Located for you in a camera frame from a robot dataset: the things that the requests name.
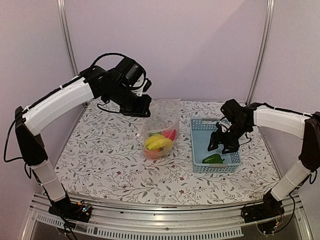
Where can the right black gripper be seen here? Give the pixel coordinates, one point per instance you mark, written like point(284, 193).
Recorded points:
point(216, 141)

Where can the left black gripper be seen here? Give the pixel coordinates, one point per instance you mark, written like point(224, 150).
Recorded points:
point(143, 110)

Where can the green toy pepper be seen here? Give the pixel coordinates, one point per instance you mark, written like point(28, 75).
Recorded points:
point(213, 159)

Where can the clear zip top bag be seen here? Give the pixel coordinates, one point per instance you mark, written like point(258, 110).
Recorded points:
point(164, 115)

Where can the yellow toy banana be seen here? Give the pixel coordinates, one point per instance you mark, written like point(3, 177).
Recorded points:
point(155, 142)

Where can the red toy apple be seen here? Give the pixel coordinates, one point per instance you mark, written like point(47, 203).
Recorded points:
point(170, 134)

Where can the orange toy orange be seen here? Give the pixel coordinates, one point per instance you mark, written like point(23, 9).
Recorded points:
point(154, 154)

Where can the green toy cabbage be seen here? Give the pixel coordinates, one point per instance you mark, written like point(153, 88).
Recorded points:
point(155, 134)

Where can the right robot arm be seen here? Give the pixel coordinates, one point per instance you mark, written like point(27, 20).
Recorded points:
point(305, 126)

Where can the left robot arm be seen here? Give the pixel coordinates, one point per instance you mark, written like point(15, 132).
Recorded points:
point(115, 84)

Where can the floral tablecloth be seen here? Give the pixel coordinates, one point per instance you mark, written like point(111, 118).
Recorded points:
point(103, 158)

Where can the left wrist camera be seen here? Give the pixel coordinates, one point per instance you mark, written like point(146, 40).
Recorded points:
point(133, 75)

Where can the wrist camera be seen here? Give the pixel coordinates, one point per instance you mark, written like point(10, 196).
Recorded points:
point(230, 110)
point(133, 75)

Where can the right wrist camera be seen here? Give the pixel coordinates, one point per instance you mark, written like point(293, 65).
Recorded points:
point(230, 110)

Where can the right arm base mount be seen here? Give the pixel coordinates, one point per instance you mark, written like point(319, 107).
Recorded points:
point(269, 208)

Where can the left aluminium post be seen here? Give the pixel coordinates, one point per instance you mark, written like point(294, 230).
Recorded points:
point(66, 35)

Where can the aluminium post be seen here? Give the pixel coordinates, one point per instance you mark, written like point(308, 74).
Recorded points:
point(66, 35)
point(270, 5)

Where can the aluminium front rail frame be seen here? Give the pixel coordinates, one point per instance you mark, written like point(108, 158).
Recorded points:
point(121, 220)

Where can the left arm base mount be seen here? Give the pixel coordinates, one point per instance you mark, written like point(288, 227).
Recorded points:
point(65, 209)

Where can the right aluminium post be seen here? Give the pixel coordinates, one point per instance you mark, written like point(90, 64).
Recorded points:
point(270, 5)

